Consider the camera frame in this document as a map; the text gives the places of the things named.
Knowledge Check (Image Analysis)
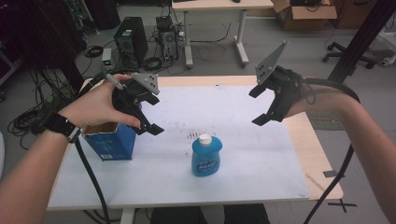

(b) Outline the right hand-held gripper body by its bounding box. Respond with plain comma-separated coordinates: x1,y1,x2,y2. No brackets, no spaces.
254,40,304,122

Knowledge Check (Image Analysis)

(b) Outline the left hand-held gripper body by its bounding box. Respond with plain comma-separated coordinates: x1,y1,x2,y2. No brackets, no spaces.
111,72,161,122

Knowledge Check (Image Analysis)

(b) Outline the blue cardboard box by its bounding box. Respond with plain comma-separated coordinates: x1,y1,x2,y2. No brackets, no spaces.
81,121,138,162

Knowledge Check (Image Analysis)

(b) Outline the blue bottle with white cap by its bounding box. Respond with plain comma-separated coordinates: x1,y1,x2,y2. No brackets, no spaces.
191,133,224,178

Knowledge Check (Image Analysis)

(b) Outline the person's right hand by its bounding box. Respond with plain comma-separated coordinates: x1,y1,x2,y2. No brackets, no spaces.
284,77,346,119

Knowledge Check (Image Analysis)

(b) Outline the person's left hand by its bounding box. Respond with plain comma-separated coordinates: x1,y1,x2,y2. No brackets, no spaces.
58,73,143,130

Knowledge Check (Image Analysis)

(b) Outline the small silver device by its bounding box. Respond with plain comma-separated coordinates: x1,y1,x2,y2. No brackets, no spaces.
101,48,113,72

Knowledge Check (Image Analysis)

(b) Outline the black computer tower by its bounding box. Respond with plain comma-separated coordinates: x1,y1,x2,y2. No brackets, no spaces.
113,16,149,69

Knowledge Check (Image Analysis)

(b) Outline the open-sided computer tower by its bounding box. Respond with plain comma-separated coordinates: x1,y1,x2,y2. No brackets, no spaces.
155,15,180,63

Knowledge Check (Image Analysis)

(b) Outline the wooden table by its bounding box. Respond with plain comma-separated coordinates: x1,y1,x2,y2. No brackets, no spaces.
46,75,345,211

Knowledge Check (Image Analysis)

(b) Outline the black office chair base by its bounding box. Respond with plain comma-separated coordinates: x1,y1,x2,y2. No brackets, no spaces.
321,41,378,70

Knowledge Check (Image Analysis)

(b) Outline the black wristwatch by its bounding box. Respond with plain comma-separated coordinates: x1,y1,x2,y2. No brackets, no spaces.
39,111,82,144

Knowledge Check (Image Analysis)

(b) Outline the brown cardboard box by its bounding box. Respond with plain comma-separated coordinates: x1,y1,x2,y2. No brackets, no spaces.
271,0,338,32

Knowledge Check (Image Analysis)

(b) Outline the black metal stand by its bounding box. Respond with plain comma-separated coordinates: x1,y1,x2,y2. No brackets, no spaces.
326,0,396,84

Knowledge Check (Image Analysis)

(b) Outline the white-legged desk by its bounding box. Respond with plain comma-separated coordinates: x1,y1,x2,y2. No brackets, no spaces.
171,0,276,69

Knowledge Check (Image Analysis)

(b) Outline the white device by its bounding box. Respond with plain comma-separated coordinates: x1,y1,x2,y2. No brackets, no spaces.
378,54,396,68

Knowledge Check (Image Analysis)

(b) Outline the black curtain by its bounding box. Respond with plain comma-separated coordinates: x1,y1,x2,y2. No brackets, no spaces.
0,0,86,92

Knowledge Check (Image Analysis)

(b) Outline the coiled black cable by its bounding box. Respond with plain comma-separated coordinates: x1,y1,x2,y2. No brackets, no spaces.
83,45,105,59

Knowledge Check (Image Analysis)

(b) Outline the left hand-held gripper cable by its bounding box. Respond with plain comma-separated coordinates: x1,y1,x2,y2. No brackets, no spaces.
74,136,112,224

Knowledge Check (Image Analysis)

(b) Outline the bundle of black floor cables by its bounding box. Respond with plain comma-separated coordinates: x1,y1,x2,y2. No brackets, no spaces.
6,66,78,150

